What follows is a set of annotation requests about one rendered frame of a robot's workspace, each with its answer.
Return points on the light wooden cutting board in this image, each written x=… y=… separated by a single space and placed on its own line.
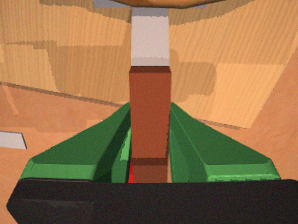
x=225 y=59

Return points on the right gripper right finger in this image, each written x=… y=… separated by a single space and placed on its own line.
x=211 y=155

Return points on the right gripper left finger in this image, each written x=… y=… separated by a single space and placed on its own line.
x=90 y=153

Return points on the pizza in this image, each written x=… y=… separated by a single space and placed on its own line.
x=175 y=4

